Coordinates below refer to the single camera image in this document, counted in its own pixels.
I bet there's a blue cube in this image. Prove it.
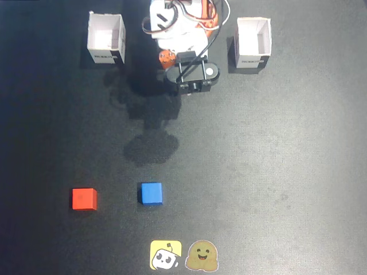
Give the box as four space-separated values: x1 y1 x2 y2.
137 182 163 206

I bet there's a hugging face emoji sticker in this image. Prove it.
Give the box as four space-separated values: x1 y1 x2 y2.
185 239 220 272

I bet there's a red cube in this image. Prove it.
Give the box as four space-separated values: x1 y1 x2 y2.
71 187 98 211

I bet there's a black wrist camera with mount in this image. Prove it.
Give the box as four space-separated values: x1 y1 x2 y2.
163 52 221 95

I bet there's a white paper box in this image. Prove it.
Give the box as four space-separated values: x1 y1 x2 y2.
87 10 127 65
234 16 272 69

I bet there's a black camera cable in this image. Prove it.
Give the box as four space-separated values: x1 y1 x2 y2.
177 0 227 84

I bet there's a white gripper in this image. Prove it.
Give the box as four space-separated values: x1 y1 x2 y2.
156 28 209 70

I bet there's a yellow robot sticker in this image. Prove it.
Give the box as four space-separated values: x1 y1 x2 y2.
149 239 183 270

